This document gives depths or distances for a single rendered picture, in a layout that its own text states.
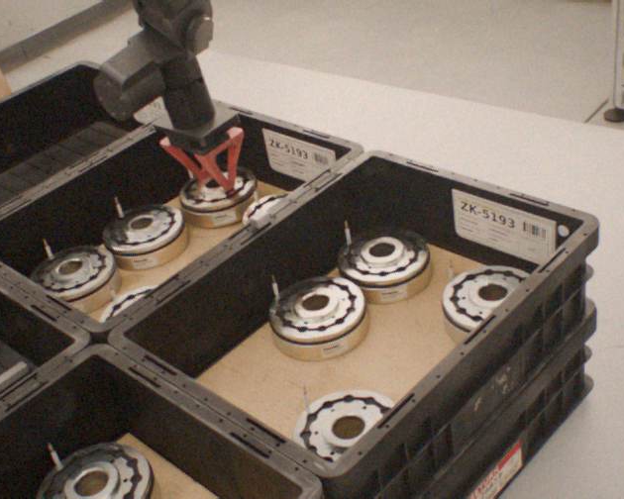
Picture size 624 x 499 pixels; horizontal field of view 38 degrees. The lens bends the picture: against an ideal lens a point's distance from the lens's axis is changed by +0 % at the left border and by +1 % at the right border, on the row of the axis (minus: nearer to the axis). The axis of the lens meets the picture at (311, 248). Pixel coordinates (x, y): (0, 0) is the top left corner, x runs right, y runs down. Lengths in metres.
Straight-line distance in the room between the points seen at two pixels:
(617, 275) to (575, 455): 0.31
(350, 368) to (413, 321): 0.09
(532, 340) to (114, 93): 0.53
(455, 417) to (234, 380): 0.25
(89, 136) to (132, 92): 0.45
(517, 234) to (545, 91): 2.25
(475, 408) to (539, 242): 0.21
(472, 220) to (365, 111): 0.69
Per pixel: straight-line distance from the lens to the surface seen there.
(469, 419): 0.84
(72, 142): 1.49
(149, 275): 1.12
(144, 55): 1.06
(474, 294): 0.93
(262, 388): 0.92
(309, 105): 1.72
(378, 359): 0.93
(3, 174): 1.46
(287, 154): 1.17
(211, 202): 1.17
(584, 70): 3.34
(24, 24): 4.32
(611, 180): 1.41
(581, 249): 0.90
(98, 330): 0.89
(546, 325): 0.91
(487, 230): 1.00
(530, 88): 3.24
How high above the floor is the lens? 1.46
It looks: 35 degrees down
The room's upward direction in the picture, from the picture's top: 11 degrees counter-clockwise
